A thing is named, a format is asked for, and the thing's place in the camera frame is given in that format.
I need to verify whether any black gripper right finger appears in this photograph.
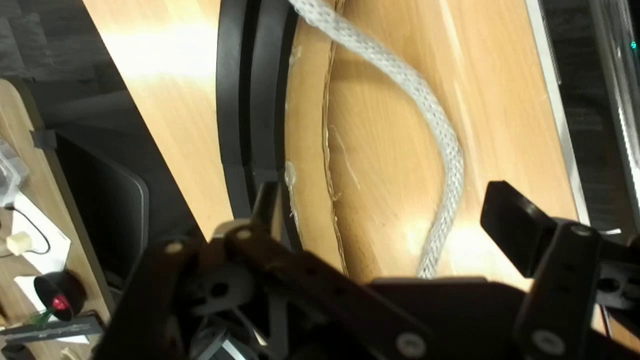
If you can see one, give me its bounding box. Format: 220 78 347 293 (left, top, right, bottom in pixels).
478 178 607 360

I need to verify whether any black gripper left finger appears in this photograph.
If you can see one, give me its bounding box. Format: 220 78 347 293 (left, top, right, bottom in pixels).
88 178 437 360

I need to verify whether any thick white braided rope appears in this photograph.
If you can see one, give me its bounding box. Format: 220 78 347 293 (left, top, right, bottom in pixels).
287 0 469 280

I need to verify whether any black steel tool cart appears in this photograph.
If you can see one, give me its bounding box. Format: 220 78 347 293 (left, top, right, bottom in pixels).
525 0 640 233

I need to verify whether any black curved track on cardboard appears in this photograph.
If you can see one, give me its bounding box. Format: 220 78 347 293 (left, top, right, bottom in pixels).
215 0 353 276

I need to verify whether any long black remote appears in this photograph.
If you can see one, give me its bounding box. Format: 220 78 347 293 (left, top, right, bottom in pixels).
0 313 107 347

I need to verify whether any black bowl with red item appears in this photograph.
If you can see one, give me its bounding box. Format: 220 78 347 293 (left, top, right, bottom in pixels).
32 269 91 323

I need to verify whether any white paper sheet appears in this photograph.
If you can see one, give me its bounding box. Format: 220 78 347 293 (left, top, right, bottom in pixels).
0 191 75 260

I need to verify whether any long wooden conference table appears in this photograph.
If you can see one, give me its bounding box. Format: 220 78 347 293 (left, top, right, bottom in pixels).
0 77 116 360

